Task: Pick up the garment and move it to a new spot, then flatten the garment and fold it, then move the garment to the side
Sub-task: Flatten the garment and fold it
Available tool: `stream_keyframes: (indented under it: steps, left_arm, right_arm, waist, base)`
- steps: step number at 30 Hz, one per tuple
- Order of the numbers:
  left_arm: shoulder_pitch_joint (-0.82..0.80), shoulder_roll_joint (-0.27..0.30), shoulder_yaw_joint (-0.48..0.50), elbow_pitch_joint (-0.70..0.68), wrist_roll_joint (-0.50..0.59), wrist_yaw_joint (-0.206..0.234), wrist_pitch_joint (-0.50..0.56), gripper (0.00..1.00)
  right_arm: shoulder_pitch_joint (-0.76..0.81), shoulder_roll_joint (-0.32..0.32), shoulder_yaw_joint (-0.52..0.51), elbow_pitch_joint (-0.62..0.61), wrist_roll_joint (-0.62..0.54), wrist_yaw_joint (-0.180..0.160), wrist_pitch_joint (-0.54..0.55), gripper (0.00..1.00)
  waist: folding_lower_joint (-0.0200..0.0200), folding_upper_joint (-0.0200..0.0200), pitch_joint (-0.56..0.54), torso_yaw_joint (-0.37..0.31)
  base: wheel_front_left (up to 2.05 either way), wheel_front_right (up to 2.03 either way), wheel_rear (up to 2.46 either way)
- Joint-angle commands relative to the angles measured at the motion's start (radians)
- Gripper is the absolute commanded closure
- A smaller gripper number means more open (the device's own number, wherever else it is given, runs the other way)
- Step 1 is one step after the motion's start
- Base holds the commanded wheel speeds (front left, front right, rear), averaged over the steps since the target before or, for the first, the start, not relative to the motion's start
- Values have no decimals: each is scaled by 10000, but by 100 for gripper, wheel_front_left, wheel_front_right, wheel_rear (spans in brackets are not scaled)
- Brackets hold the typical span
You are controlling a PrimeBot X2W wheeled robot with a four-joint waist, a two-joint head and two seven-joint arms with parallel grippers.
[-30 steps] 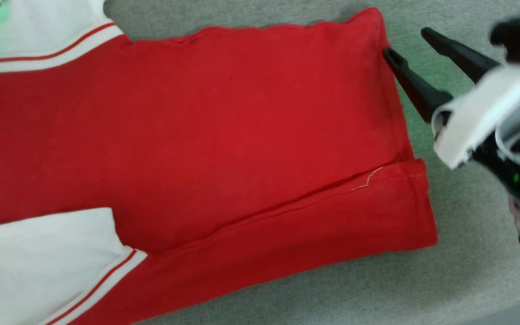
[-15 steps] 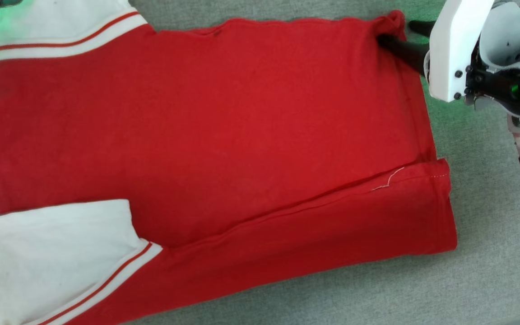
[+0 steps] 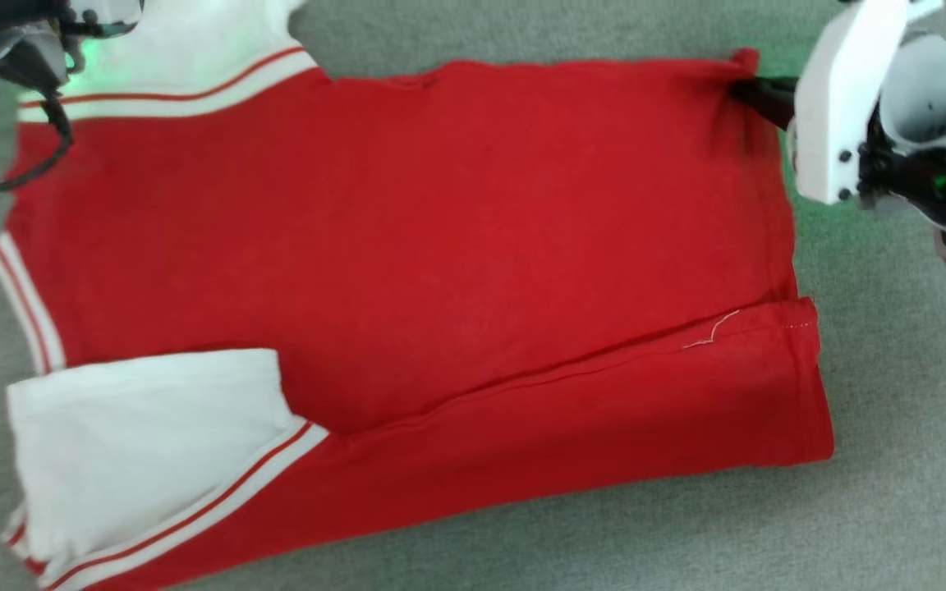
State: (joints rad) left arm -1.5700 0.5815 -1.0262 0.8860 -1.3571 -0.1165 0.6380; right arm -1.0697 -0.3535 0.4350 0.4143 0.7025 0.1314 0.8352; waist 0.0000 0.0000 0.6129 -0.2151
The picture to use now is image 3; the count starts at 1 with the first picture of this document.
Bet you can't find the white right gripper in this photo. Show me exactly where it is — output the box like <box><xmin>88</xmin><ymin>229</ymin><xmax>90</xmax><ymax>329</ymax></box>
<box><xmin>728</xmin><ymin>0</ymin><xmax>946</xmax><ymax>205</ymax></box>

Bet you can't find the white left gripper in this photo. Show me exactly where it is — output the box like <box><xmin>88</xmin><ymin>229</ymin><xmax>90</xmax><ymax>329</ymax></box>
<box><xmin>0</xmin><ymin>0</ymin><xmax>145</xmax><ymax>93</ymax></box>

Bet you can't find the red white jersey shirt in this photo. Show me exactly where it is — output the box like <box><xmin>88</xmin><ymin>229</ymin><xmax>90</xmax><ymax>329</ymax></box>
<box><xmin>0</xmin><ymin>0</ymin><xmax>837</xmax><ymax>591</ymax></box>

